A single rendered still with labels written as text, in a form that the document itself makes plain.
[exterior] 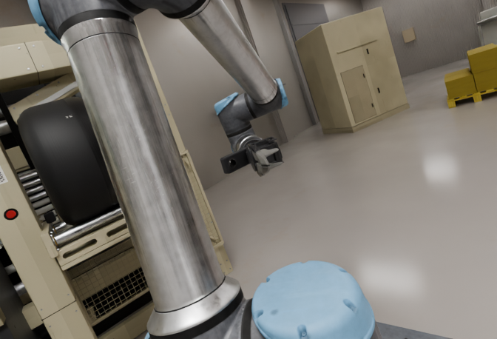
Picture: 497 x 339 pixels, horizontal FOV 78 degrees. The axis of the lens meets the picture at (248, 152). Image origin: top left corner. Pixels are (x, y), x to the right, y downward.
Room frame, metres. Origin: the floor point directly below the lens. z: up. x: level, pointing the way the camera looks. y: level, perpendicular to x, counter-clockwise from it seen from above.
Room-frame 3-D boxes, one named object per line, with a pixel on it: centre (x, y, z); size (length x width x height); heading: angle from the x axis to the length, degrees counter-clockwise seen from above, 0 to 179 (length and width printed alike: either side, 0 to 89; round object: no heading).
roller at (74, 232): (1.29, 0.70, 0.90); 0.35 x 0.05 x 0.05; 122
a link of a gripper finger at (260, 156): (0.75, -0.04, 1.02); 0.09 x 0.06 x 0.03; 8
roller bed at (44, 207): (1.61, 1.17, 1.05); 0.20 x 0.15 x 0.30; 122
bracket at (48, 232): (1.31, 0.93, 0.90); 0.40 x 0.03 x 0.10; 32
